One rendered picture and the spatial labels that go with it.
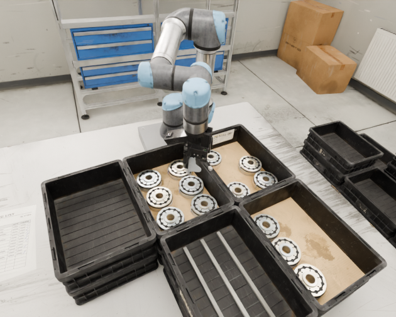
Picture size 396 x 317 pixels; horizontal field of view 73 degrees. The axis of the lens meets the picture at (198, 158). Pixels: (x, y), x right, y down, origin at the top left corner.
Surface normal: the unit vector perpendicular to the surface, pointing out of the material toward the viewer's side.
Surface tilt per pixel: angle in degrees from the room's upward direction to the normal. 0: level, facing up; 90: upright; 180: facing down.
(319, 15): 89
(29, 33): 90
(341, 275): 0
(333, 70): 89
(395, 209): 0
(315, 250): 0
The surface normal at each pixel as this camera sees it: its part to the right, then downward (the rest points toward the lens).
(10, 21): 0.39, 0.65
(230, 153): 0.06, -0.73
